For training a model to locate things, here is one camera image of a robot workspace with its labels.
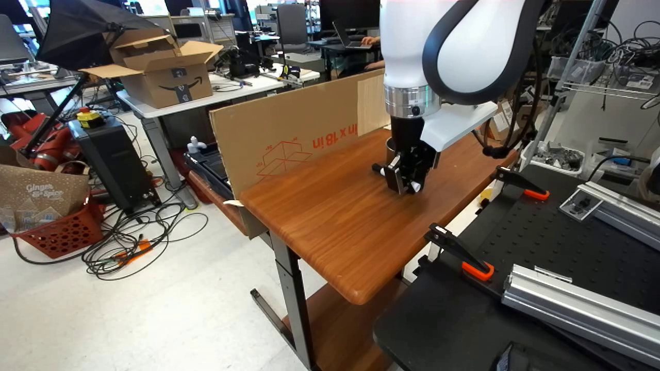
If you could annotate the aluminium extrusion rail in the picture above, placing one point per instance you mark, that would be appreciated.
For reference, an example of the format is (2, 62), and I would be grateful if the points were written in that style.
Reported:
(621, 213)
(592, 316)

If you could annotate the black computer tower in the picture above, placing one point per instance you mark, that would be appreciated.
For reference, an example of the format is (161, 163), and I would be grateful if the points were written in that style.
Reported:
(116, 163)

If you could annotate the orange black clamp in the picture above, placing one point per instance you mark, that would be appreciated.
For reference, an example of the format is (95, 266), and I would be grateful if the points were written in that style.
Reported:
(469, 262)
(531, 190)

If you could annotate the orange black clamp far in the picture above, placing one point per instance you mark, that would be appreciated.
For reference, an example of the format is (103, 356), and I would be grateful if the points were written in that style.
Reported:
(531, 190)

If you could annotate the brown cardboard panel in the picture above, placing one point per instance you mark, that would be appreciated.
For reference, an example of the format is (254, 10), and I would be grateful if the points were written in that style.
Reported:
(267, 136)

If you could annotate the white side table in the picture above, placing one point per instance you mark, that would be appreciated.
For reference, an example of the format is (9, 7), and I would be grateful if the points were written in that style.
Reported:
(196, 112)

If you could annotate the red plastic basket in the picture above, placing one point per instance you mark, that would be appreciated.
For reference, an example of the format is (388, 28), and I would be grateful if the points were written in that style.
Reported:
(68, 234)

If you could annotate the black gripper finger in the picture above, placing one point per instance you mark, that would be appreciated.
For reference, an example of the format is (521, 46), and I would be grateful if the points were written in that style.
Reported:
(386, 173)
(415, 185)

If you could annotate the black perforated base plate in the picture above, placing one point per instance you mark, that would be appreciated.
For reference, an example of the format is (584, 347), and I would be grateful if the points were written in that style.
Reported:
(453, 322)

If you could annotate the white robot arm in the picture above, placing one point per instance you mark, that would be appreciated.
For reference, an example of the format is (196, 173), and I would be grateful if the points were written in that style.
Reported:
(445, 62)

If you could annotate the orange black clamp near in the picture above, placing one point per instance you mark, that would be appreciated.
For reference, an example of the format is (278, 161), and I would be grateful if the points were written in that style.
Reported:
(469, 262)

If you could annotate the open cardboard box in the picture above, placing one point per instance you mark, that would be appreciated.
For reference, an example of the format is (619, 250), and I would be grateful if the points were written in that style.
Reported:
(159, 68)

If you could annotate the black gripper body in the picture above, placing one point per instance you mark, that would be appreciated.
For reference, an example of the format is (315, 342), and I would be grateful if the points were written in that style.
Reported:
(411, 156)

